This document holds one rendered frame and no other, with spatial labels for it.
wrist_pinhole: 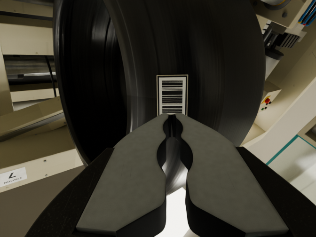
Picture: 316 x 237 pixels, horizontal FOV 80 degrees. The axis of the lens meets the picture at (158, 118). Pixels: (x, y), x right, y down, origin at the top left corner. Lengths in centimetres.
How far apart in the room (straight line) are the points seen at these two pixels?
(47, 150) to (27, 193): 227
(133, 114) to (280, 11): 40
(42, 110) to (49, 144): 15
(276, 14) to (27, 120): 90
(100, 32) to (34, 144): 53
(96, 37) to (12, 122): 48
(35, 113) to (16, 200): 228
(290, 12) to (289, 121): 267
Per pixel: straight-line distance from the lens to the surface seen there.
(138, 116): 28
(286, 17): 54
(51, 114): 93
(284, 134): 322
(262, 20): 68
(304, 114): 310
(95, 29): 75
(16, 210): 308
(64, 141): 94
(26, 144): 95
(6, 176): 93
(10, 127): 95
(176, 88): 25
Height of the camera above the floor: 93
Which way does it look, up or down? 37 degrees up
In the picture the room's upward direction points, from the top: 158 degrees counter-clockwise
